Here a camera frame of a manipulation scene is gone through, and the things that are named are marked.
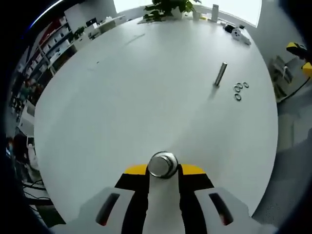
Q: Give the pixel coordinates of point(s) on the green leafy potted plant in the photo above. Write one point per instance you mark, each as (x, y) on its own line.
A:
(163, 8)

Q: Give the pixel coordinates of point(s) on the storage shelf with white bins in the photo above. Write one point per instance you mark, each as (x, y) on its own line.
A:
(46, 48)

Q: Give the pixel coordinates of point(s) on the shiny metal cylinder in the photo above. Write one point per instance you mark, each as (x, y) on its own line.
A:
(176, 163)

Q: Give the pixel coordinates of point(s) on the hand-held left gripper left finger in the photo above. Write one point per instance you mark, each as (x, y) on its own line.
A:
(114, 202)

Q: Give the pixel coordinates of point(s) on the white low cabinet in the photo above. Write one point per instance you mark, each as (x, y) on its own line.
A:
(25, 119)

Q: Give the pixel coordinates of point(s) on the small threaded steel stud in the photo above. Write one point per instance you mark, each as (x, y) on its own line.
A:
(220, 73)

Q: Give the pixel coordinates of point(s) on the black and white controller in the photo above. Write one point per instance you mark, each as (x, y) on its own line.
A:
(229, 27)

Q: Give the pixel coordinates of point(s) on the white cylindrical container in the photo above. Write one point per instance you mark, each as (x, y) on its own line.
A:
(215, 13)

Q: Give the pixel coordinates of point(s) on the white handheld controller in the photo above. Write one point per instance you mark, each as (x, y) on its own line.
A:
(240, 36)

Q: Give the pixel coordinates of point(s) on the small green desk plant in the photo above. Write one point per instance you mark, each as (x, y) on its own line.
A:
(78, 33)

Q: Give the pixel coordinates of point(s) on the grey chair on floor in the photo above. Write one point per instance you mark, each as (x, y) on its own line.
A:
(280, 75)

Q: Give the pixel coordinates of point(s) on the white cup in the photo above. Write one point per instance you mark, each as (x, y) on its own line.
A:
(196, 15)

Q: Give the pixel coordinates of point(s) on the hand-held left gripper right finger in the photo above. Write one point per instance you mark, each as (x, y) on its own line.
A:
(209, 202)

